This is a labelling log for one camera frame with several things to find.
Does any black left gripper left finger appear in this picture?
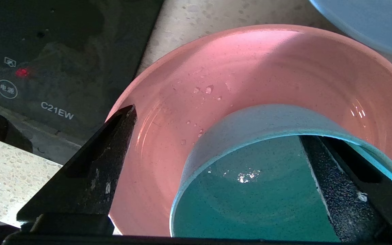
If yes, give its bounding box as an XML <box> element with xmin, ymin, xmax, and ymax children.
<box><xmin>16</xmin><ymin>104</ymin><xmax>137</xmax><ymax>235</ymax></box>

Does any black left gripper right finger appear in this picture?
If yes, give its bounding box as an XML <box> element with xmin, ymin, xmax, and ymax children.
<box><xmin>299</xmin><ymin>135</ymin><xmax>392</xmax><ymax>243</ymax></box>

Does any teal bowl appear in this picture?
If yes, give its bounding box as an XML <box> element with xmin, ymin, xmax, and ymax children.
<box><xmin>170</xmin><ymin>104</ymin><xmax>392</xmax><ymax>238</ymax></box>

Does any black induction cooktop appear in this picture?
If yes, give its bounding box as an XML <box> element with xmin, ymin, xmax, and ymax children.
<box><xmin>0</xmin><ymin>0</ymin><xmax>164</xmax><ymax>245</ymax></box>

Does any pink plate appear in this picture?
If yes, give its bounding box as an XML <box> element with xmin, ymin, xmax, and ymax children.
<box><xmin>106</xmin><ymin>24</ymin><xmax>392</xmax><ymax>237</ymax></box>

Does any blue grey plate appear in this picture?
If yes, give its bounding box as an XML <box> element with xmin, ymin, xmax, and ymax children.
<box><xmin>308</xmin><ymin>0</ymin><xmax>392</xmax><ymax>59</ymax></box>

